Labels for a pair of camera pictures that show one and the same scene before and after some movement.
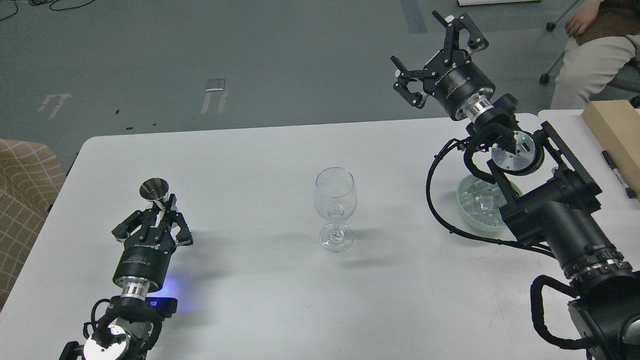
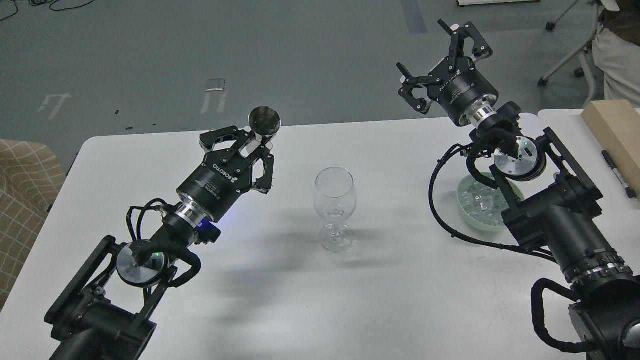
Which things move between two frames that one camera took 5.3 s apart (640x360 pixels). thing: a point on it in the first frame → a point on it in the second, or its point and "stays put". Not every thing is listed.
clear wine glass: x=335 y=198 stays put
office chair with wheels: x=625 y=80 → x=582 y=55
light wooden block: x=615 y=124 stays put
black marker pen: x=629 y=191 stays put
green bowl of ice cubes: x=480 y=200 stays put
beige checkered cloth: x=31 y=175 stays put
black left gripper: x=142 y=266 → x=213 y=187
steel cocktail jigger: x=156 y=189 → x=265 y=121
